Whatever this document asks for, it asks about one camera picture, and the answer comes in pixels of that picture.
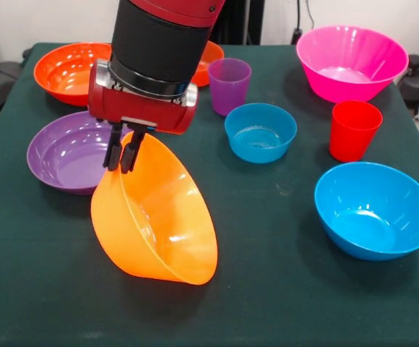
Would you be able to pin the large pink bowl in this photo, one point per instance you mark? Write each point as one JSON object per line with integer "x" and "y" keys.
{"x": 350, "y": 61}

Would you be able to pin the dark green table cloth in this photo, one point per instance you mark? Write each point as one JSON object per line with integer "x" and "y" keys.
{"x": 50, "y": 271}

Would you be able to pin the small red-orange bowl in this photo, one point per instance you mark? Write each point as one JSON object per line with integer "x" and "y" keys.
{"x": 211, "y": 61}

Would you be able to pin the large orange bowl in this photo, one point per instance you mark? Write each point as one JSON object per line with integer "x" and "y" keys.
{"x": 159, "y": 224}

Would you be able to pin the red cup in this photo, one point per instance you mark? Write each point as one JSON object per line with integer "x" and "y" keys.
{"x": 352, "y": 137}

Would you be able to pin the wide red-orange bowl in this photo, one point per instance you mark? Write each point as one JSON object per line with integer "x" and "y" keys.
{"x": 65, "y": 72}

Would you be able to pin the large blue bowl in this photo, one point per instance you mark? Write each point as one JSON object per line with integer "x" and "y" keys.
{"x": 372, "y": 217}

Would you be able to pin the purple cup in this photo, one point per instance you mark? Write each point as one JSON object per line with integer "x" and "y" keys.
{"x": 229, "y": 94}

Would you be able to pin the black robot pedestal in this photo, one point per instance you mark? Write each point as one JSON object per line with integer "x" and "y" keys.
{"x": 242, "y": 18}

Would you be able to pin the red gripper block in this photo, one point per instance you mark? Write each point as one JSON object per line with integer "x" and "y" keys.
{"x": 141, "y": 108}

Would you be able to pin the small blue bowl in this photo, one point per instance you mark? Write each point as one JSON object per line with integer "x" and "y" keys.
{"x": 260, "y": 130}

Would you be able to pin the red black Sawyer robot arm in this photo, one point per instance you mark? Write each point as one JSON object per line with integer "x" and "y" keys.
{"x": 159, "y": 43}

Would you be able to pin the wide purple bowl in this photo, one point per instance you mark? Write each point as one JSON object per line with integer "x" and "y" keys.
{"x": 68, "y": 162}

